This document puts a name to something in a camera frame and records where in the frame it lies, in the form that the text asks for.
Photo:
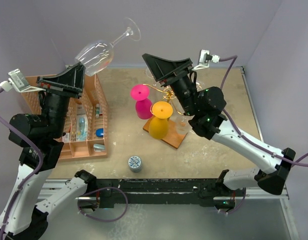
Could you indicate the grey stapler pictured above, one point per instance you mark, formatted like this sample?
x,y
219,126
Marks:
x,y
99,147

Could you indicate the pink plastic goblet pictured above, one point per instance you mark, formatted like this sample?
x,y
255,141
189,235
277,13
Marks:
x,y
140,94

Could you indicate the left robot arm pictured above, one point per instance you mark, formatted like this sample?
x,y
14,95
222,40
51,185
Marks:
x,y
39,136

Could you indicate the gold wine glass rack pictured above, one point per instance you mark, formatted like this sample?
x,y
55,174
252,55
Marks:
x,y
172,138

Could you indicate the yellow plastic goblet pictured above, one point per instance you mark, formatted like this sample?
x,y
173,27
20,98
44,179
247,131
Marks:
x,y
158,126

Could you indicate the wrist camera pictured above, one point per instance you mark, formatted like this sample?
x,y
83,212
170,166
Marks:
x,y
205,58
18,82

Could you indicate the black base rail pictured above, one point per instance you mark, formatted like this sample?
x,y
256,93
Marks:
x,y
205,192

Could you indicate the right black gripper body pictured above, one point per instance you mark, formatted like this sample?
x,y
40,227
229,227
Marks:
x,y
185,91

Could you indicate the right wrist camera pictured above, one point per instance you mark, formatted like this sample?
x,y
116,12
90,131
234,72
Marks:
x,y
205,58

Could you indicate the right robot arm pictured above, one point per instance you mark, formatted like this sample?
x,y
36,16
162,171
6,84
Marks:
x,y
210,120

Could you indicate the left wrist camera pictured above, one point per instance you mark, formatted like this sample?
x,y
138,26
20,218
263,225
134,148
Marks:
x,y
18,82

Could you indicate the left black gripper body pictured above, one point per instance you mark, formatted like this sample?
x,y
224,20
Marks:
x,y
55,107

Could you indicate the pink plastic desk organizer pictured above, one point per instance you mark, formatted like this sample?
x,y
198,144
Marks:
x,y
85,115

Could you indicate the clear wine glass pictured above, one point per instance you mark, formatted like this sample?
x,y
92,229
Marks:
x,y
199,85
97,55
181,124

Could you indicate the blue object in organizer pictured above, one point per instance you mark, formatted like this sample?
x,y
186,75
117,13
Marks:
x,y
99,133

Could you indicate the patterned round tin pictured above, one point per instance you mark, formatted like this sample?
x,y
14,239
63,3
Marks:
x,y
135,163

